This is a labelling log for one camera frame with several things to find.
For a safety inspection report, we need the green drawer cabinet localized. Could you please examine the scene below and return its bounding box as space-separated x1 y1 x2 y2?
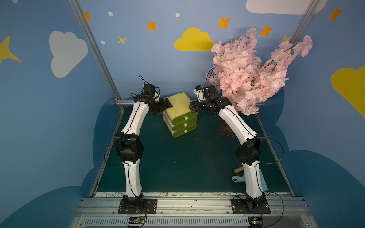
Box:
162 92 197 138

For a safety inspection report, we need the left controller board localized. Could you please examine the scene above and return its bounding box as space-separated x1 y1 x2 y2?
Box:
128 217 145 226

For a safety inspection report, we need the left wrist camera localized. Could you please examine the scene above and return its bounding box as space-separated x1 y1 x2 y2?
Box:
141 84 156 97

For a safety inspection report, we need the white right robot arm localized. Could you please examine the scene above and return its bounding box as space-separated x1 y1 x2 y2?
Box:
189 97 264 200

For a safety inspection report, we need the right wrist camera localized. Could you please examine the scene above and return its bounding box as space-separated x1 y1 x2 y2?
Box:
194 85 219 102

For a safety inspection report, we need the right controller board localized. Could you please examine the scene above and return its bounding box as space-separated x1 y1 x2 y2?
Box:
248 217 263 228

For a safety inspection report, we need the light blue cutting board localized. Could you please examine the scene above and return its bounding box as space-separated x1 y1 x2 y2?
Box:
232 167 269 192

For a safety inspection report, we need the dark metal tree base plate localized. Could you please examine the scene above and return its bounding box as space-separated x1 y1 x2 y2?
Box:
218 119 236 137

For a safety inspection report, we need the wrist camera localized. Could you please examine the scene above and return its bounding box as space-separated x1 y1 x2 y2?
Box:
141 84 156 97
194 85 219 102

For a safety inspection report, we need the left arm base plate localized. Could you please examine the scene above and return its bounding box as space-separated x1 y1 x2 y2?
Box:
118 199 158 215

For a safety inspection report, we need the aluminium frame rail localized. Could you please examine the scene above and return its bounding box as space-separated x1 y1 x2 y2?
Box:
115 99 265 107

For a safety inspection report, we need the pink blossom tree crown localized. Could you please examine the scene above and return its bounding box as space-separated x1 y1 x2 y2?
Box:
209 28 313 116

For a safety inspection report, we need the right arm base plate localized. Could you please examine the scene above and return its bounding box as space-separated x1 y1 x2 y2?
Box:
231 198 271 214

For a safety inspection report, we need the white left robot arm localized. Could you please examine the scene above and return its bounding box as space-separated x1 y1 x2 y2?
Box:
114 95 173 200

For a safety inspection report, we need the controller board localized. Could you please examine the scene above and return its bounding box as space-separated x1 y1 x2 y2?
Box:
128 217 145 226
248 217 263 228

